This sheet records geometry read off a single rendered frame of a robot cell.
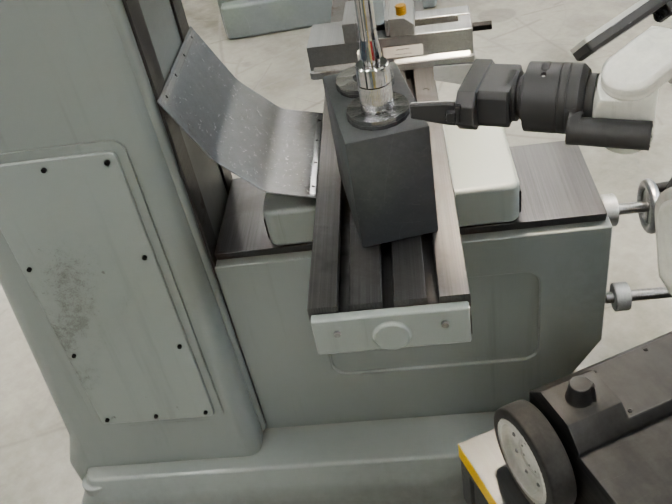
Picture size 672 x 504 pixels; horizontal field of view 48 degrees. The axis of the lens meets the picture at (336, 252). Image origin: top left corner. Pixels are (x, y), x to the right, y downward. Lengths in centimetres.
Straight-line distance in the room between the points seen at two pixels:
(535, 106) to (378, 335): 37
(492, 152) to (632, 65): 62
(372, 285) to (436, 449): 80
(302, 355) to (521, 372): 50
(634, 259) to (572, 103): 166
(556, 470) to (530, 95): 65
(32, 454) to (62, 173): 118
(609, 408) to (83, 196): 99
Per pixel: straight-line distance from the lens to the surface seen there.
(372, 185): 108
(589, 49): 43
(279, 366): 174
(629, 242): 265
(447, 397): 182
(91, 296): 158
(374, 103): 106
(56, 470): 233
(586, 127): 95
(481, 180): 145
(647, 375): 145
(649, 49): 98
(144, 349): 165
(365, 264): 112
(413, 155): 107
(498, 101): 97
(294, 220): 146
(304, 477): 185
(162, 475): 192
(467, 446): 156
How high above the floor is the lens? 167
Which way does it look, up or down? 39 degrees down
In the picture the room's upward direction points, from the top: 11 degrees counter-clockwise
